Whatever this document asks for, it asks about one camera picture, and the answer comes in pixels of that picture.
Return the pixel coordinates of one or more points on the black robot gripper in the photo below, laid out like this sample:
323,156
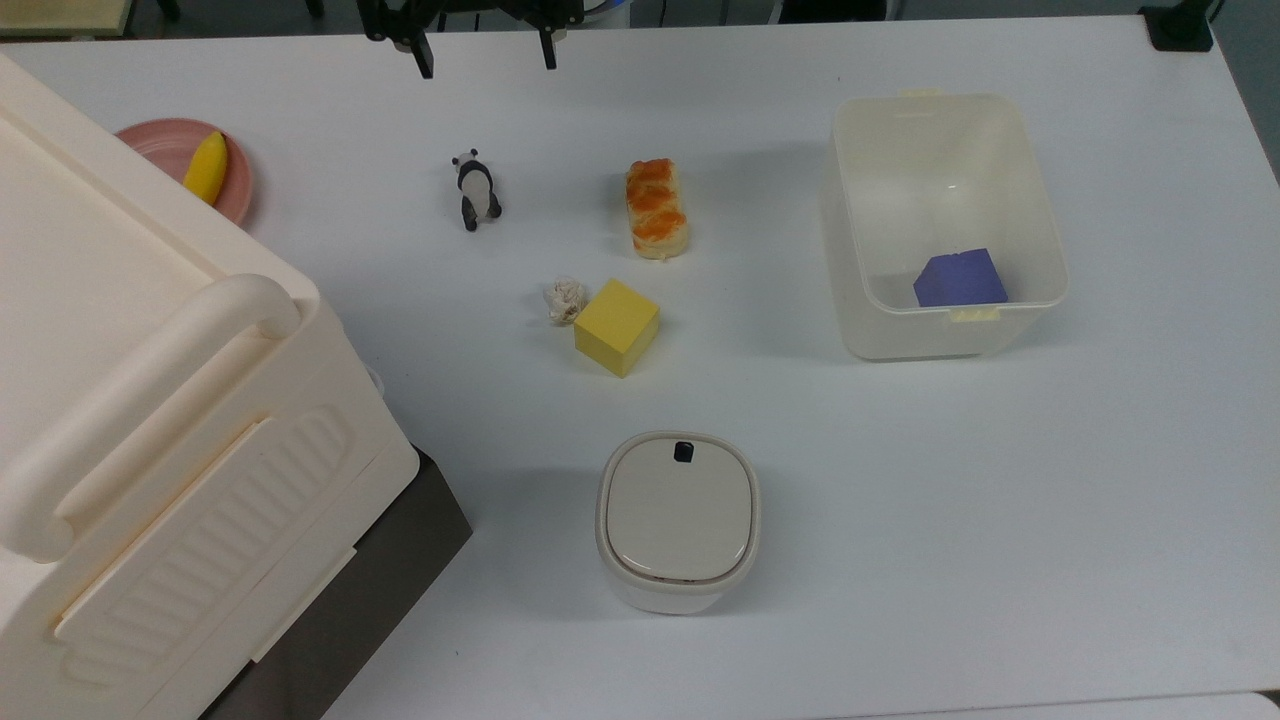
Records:
395,20

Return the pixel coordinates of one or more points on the white plastic basket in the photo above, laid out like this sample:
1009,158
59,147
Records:
1040,220

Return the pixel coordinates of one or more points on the black white panda toy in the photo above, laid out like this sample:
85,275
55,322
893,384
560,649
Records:
475,185

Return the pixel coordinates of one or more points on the crumpled beige paper ball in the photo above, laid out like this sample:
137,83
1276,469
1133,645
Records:
565,300

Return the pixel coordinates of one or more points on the yellow foam cube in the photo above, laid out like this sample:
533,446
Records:
615,325

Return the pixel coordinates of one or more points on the yellow banana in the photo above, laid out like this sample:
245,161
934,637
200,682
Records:
207,170

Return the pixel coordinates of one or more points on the pink plate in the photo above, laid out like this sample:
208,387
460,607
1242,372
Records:
160,145

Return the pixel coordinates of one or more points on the light wooden table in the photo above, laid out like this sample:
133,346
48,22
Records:
60,15

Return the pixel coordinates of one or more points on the dark brown base box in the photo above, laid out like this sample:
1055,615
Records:
390,570

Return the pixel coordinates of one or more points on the purple foam cube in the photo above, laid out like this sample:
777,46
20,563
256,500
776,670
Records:
960,280

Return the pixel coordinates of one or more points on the black clamp mount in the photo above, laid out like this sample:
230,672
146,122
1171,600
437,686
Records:
1178,25

